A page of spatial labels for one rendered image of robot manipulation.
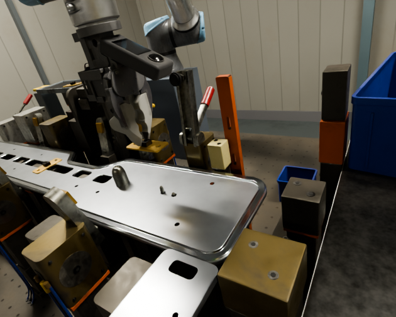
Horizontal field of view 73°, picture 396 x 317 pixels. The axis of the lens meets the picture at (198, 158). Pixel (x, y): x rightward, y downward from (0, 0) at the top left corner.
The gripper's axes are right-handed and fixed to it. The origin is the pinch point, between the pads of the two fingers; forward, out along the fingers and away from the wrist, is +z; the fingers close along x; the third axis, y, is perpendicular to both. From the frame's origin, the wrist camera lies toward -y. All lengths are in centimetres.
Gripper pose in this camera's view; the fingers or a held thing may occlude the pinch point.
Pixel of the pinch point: (144, 137)
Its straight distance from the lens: 52.3
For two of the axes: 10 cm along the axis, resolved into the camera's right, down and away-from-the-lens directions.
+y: -8.3, -1.0, 5.5
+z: 2.1, 8.6, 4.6
